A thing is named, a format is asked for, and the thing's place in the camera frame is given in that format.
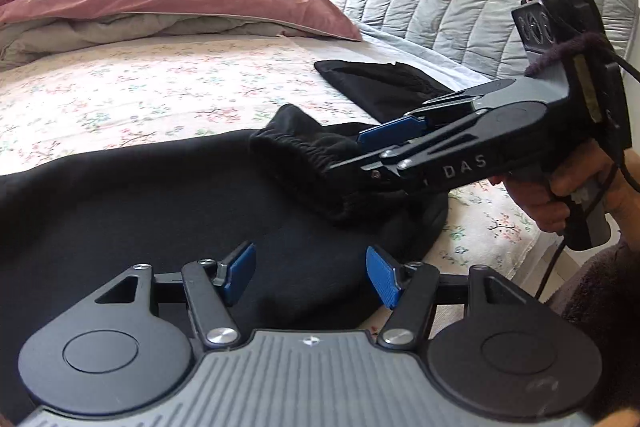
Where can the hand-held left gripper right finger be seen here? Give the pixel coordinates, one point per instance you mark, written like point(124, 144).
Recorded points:
point(382, 277)

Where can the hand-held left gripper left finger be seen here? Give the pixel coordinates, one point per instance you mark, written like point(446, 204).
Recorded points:
point(240, 272)

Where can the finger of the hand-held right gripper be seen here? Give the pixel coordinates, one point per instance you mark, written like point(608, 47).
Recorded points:
point(390, 134)
point(400, 167)

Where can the black pants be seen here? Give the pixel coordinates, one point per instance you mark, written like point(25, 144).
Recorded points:
point(385, 82)
point(150, 217)

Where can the person's right forearm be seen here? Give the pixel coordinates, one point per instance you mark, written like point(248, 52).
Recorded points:
point(600, 307)

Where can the folded black pants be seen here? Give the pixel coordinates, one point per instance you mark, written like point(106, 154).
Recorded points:
point(385, 82)

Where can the person's right hand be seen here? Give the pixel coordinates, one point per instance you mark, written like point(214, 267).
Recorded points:
point(540, 207)

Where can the floral bed sheet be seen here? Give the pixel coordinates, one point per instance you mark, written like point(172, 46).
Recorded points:
point(150, 87)

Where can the pink and grey duvet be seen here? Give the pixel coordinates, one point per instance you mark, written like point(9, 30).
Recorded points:
point(175, 2)

